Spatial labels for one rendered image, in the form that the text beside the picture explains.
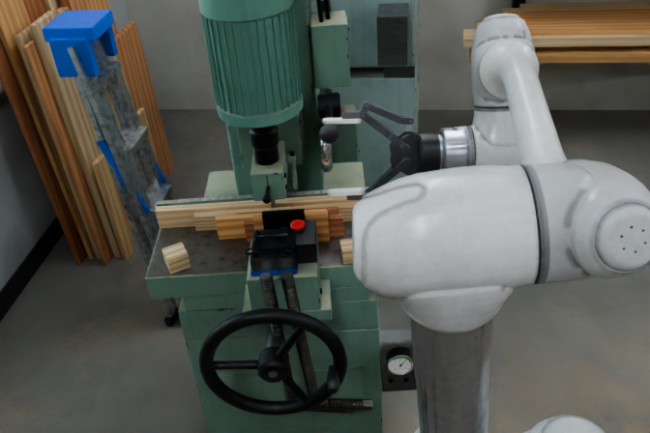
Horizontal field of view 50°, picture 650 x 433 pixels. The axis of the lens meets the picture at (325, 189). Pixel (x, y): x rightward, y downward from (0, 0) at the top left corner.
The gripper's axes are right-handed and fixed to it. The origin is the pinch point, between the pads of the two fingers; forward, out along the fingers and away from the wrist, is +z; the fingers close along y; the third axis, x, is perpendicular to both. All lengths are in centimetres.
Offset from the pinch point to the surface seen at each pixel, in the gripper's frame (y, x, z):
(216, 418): -69, -24, 32
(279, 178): -6.8, -14.2, 11.3
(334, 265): -25.0, -8.9, 0.8
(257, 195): -10.7, -15.6, 16.3
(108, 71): 12, -91, 68
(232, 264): -24.4, -11.3, 22.4
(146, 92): -6, -198, 85
